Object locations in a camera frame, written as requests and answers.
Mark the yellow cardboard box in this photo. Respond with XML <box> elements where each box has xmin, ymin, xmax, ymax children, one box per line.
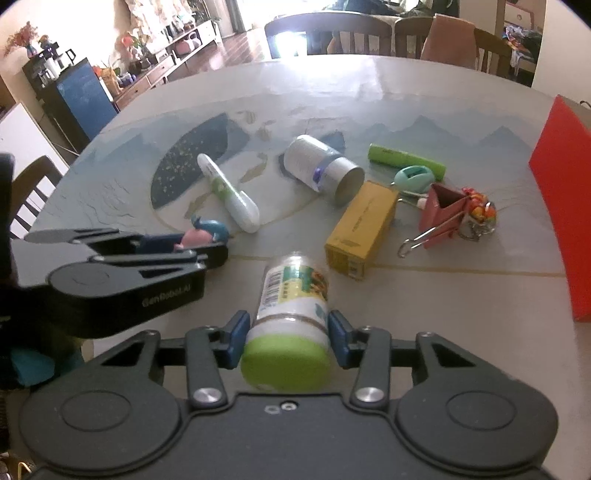
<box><xmin>324</xmin><ymin>181</ymin><xmax>400</xmax><ymax>280</ymax></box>

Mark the white tube with green print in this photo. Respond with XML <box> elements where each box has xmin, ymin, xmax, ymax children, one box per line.
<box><xmin>197</xmin><ymin>154</ymin><xmax>260</xmax><ymax>233</ymax></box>

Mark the wooden media console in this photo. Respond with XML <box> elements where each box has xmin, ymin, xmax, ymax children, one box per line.
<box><xmin>115</xmin><ymin>18</ymin><xmax>221</xmax><ymax>110</ymax></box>

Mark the red cardboard box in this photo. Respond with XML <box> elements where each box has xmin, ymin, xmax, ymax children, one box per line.
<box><xmin>529</xmin><ymin>95</ymin><xmax>591</xmax><ymax>324</ymax></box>

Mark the teal egg-shaped pencil sharpener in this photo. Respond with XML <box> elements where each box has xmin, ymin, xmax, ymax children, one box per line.
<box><xmin>393</xmin><ymin>165</ymin><xmax>437</xmax><ymax>193</ymax></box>

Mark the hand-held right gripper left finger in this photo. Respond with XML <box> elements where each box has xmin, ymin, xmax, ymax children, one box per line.
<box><xmin>95</xmin><ymin>310</ymin><xmax>252</xmax><ymax>409</ymax></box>

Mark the vase of red flowers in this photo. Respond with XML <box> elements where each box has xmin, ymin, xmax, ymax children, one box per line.
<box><xmin>6</xmin><ymin>22</ymin><xmax>41</xmax><ymax>58</ymax></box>

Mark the white bottle with green cap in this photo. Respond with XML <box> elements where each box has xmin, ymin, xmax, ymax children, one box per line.
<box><xmin>239</xmin><ymin>250</ymin><xmax>333</xmax><ymax>393</ymax></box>

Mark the white cabinet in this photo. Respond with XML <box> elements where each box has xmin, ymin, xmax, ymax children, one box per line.
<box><xmin>0</xmin><ymin>102</ymin><xmax>70</xmax><ymax>188</ymax></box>

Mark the brown wooden chair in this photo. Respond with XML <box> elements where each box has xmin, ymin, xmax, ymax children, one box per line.
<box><xmin>394</xmin><ymin>16</ymin><xmax>435</xmax><ymax>60</ymax></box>
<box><xmin>473</xmin><ymin>28</ymin><xmax>514</xmax><ymax>77</ymax></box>

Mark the colourful keychain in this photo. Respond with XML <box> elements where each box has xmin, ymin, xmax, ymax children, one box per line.
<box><xmin>457</xmin><ymin>187</ymin><xmax>498</xmax><ymax>241</ymax></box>

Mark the pink binder clip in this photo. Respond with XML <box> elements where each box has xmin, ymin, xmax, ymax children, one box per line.
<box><xmin>398</xmin><ymin>184</ymin><xmax>476</xmax><ymax>259</ymax></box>

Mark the black coffee maker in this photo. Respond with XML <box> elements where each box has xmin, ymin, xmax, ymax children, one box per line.
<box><xmin>39</xmin><ymin>44</ymin><xmax>75</xmax><ymax>86</ymax></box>

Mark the pink and blue toy figurine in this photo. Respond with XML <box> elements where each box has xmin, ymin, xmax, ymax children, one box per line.
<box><xmin>174</xmin><ymin>216</ymin><xmax>234</xmax><ymax>252</ymax></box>

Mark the wide dark wooden chair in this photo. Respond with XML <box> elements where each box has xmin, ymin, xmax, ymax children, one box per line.
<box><xmin>264</xmin><ymin>11</ymin><xmax>393</xmax><ymax>60</ymax></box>

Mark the sofa with piled clothes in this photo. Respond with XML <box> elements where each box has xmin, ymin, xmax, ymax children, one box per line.
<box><xmin>323</xmin><ymin>0</ymin><xmax>462</xmax><ymax>20</ymax></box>

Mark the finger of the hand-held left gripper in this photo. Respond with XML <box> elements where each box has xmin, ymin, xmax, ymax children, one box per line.
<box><xmin>90</xmin><ymin>244</ymin><xmax>230</xmax><ymax>289</ymax></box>
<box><xmin>24</xmin><ymin>227</ymin><xmax>185</xmax><ymax>254</ymax></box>

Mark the black cabinet with blue front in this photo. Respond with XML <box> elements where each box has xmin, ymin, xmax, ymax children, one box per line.
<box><xmin>23</xmin><ymin>58</ymin><xmax>118</xmax><ymax>153</ymax></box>

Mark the white and grey can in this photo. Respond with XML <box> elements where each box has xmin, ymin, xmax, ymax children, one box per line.
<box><xmin>283</xmin><ymin>135</ymin><xmax>365</xmax><ymax>206</ymax></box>

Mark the pink cloth on chair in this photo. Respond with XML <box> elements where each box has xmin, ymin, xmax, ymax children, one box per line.
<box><xmin>420</xmin><ymin>14</ymin><xmax>476</xmax><ymax>70</ymax></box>

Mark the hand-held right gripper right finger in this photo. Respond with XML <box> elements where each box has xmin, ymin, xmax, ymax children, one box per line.
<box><xmin>327</xmin><ymin>310</ymin><xmax>482</xmax><ymax>409</ymax></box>

